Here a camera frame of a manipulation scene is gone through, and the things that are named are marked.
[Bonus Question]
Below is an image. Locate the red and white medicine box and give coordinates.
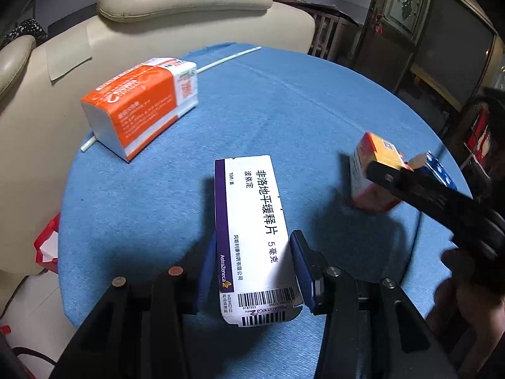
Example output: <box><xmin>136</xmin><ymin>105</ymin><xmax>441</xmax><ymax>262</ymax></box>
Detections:
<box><xmin>350</xmin><ymin>132</ymin><xmax>405</xmax><ymax>214</ymax></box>

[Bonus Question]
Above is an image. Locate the wooden railed furniture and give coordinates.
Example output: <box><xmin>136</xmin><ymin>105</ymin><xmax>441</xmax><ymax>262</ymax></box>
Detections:
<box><xmin>308</xmin><ymin>8</ymin><xmax>359</xmax><ymax>62</ymax></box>

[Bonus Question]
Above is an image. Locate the orange white tissue pack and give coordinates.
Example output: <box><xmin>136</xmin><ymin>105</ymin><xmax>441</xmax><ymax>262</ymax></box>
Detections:
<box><xmin>81</xmin><ymin>57</ymin><xmax>199</xmax><ymax>162</ymax></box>

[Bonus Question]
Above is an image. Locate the pale green sofa patch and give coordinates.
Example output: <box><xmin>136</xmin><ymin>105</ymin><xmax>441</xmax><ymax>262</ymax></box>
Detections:
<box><xmin>45</xmin><ymin>27</ymin><xmax>93</xmax><ymax>81</ymax></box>

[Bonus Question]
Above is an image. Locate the dark framed screen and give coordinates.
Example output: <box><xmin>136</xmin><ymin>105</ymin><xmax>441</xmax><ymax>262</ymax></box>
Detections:
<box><xmin>410</xmin><ymin>0</ymin><xmax>498</xmax><ymax>111</ymax></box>

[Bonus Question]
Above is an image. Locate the wooden door with glass panel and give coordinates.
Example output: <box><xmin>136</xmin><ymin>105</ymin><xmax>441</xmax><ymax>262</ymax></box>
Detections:
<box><xmin>355</xmin><ymin>0</ymin><xmax>435</xmax><ymax>72</ymax></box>

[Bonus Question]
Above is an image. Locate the person's right hand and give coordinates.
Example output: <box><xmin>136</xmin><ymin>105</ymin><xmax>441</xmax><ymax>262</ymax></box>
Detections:
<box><xmin>426</xmin><ymin>245</ymin><xmax>505</xmax><ymax>379</ymax></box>

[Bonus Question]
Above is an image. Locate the beige leather sofa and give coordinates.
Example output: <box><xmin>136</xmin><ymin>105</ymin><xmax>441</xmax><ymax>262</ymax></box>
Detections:
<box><xmin>0</xmin><ymin>0</ymin><xmax>316</xmax><ymax>324</ymax></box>

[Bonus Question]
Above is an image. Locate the dark dotted cloth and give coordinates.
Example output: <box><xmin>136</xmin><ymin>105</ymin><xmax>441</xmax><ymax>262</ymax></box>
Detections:
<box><xmin>0</xmin><ymin>19</ymin><xmax>48</xmax><ymax>50</ymax></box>

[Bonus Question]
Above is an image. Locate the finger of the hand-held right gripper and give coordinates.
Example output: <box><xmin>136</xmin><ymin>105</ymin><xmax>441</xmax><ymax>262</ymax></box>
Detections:
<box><xmin>365</xmin><ymin>162</ymin><xmax>435</xmax><ymax>202</ymax></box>
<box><xmin>426</xmin><ymin>151</ymin><xmax>458</xmax><ymax>191</ymax></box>

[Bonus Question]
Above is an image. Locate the thin white rod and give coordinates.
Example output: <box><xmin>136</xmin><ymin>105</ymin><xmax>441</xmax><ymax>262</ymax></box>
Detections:
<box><xmin>81</xmin><ymin>45</ymin><xmax>262</xmax><ymax>153</ymax></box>

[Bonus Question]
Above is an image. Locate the white and purple medicine box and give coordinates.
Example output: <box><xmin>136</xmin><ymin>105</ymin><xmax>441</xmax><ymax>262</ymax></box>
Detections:
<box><xmin>214</xmin><ymin>155</ymin><xmax>304</xmax><ymax>328</ymax></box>

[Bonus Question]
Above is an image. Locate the red and white shopping bag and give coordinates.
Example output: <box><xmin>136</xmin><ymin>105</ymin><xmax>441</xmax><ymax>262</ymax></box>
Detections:
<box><xmin>33</xmin><ymin>212</ymin><xmax>62</xmax><ymax>275</ymax></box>

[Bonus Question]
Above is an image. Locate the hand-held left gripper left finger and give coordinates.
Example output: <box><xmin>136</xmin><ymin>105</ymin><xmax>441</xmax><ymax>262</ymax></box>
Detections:
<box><xmin>49</xmin><ymin>233</ymin><xmax>217</xmax><ymax>379</ymax></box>

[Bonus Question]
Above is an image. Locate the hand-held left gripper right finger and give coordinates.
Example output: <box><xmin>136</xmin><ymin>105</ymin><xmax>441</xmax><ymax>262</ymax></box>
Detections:
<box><xmin>289</xmin><ymin>230</ymin><xmax>454</xmax><ymax>379</ymax></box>

